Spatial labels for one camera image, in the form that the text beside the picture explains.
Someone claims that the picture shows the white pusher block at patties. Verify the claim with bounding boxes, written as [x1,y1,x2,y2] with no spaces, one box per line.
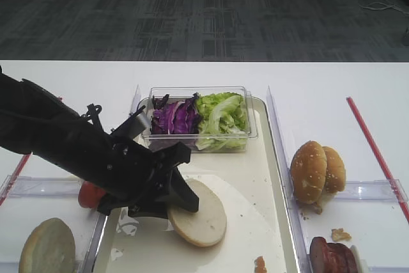
[350,245,370,273]

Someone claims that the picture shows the sesame bun top front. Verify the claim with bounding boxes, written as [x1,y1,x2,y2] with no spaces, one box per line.
[290,141,327,204]

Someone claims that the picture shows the tomato slice front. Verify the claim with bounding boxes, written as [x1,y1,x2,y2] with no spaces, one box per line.
[78,181,106,209]

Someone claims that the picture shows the clear rail along tray right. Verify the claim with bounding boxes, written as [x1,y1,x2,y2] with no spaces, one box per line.
[266,86,312,272]

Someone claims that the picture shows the sesame bun top rear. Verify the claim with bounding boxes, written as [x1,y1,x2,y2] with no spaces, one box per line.
[323,146,346,194]

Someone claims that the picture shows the clear plastic salad container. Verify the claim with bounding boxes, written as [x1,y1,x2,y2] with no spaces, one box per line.
[141,86,258,153]

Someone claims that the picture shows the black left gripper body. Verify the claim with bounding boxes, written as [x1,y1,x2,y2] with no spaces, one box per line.
[96,142,191,219]

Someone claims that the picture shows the red divider strip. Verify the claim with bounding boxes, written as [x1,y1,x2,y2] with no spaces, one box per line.
[1,148,66,205]
[346,97,408,221]

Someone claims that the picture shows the clear rail along tray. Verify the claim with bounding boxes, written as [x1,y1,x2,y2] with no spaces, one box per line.
[76,85,141,272]
[266,86,312,272]

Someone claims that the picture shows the meat patty slice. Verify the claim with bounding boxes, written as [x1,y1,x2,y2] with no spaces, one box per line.
[327,243,348,273]
[343,246,358,273]
[309,237,329,273]

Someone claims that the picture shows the purple cabbage leaves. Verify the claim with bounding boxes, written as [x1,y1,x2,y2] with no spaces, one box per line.
[150,93,201,135]

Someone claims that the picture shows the clear cross rail left side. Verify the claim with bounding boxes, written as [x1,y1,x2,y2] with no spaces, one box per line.
[1,175,82,198]

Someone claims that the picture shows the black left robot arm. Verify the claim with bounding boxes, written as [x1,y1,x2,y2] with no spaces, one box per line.
[1,75,199,218]

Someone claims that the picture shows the meat patty inner slice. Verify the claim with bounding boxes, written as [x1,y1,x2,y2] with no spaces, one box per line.
[343,246,358,273]

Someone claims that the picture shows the meat patty outer slice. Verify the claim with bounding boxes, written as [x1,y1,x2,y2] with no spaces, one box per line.
[309,237,329,273]

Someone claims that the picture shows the right red divider strip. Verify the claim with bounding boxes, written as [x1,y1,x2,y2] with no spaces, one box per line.
[346,97,408,221]

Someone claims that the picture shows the fried crumb on table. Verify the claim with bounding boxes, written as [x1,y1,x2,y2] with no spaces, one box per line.
[331,228,351,242]

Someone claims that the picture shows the clear rail along tray left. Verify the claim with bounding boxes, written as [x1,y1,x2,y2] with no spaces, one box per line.
[76,85,141,272]

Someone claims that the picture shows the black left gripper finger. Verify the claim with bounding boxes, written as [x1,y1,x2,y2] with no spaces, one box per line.
[167,168,199,213]

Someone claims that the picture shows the white metal serving tray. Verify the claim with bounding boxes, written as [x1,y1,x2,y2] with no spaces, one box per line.
[95,98,298,272]

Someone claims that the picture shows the green lettuce leaves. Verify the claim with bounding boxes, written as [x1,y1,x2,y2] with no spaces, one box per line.
[196,92,248,152]

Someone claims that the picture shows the meat patty middle slice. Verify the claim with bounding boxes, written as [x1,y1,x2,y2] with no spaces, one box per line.
[327,243,348,273]

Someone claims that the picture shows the clear cross rail at buns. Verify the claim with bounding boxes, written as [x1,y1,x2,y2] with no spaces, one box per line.
[321,180,408,203]

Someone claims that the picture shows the left red divider strip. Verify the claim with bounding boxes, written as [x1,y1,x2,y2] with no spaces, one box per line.
[1,148,66,205]

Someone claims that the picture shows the white cable on floor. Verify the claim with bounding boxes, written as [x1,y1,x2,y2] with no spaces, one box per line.
[357,0,409,17]

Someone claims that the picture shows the bun bottom slice in rack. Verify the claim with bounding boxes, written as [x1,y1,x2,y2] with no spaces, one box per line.
[19,217,75,273]

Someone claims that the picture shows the sesame bun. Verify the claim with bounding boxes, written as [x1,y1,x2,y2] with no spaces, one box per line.
[323,146,346,194]
[290,141,327,204]

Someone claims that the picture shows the fried crumb on tray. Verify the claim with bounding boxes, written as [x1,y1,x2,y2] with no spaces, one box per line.
[254,256,267,273]

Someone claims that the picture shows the bun slice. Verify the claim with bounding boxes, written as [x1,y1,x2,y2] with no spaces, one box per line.
[19,217,75,273]
[167,178,227,247]

